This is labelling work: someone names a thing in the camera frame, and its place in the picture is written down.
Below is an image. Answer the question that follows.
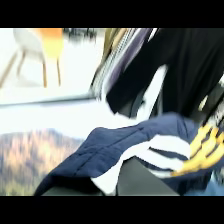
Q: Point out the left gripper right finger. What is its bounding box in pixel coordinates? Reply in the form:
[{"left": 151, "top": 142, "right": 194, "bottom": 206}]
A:
[{"left": 116, "top": 156, "right": 180, "bottom": 197}]

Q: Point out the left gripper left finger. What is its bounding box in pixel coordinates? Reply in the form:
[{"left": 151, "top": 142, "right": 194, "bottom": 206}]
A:
[{"left": 42, "top": 185, "right": 103, "bottom": 197}]

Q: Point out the navy garment with white stripes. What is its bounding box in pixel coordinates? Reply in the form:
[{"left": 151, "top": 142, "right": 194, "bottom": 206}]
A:
[{"left": 33, "top": 111, "right": 224, "bottom": 197}]

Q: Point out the grey striped garment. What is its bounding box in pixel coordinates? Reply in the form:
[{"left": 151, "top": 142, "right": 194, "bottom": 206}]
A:
[{"left": 90, "top": 28, "right": 154, "bottom": 101}]

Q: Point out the black garment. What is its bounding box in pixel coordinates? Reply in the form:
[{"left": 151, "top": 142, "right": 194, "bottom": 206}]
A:
[{"left": 105, "top": 28, "right": 224, "bottom": 125}]

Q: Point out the olive garment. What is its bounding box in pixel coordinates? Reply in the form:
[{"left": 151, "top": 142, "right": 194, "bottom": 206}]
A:
[{"left": 101, "top": 28, "right": 129, "bottom": 63}]

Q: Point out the orange chair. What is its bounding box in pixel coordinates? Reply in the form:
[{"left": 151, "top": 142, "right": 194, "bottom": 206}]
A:
[{"left": 33, "top": 28, "right": 65, "bottom": 88}]

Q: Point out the pale grey chair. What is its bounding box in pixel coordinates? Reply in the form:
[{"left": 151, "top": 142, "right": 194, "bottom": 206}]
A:
[{"left": 0, "top": 28, "right": 48, "bottom": 89}]

